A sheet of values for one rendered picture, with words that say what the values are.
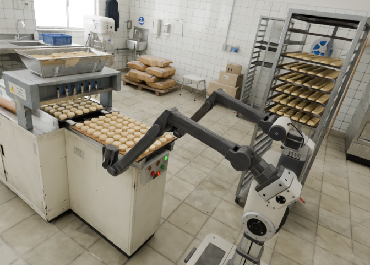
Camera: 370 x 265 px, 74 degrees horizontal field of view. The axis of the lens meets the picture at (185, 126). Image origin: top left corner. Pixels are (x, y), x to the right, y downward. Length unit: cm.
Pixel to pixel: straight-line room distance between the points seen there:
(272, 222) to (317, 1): 437
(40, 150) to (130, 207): 72
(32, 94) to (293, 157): 147
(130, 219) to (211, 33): 458
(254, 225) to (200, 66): 481
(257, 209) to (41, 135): 140
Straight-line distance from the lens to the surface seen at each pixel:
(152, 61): 551
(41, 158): 194
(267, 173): 96
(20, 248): 230
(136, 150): 120
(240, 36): 541
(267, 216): 126
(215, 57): 562
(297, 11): 203
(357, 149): 444
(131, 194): 160
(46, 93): 188
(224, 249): 191
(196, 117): 161
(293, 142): 114
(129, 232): 183
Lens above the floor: 169
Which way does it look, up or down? 25 degrees down
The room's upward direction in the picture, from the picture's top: 9 degrees clockwise
